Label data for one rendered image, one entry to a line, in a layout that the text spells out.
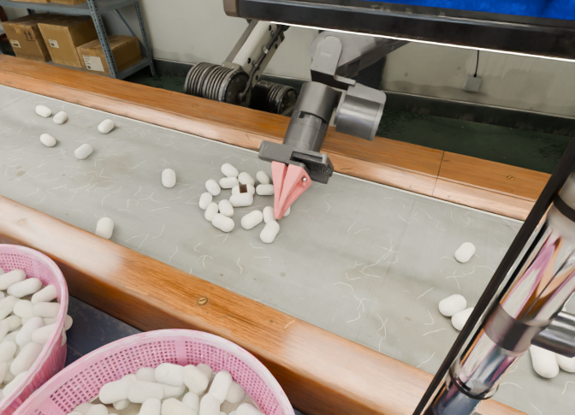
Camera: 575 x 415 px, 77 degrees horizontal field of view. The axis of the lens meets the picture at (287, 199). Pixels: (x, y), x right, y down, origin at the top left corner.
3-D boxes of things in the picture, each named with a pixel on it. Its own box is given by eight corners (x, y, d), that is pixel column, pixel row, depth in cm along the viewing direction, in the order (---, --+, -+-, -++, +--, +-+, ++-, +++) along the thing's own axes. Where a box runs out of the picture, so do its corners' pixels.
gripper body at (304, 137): (323, 167, 48) (340, 117, 50) (256, 151, 52) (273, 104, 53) (330, 180, 55) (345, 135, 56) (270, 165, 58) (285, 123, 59)
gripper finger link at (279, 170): (302, 223, 47) (323, 157, 49) (254, 209, 50) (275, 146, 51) (312, 231, 54) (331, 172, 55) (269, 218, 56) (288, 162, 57)
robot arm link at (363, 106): (323, 60, 60) (321, 32, 51) (391, 77, 58) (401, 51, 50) (300, 128, 59) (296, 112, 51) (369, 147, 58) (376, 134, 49)
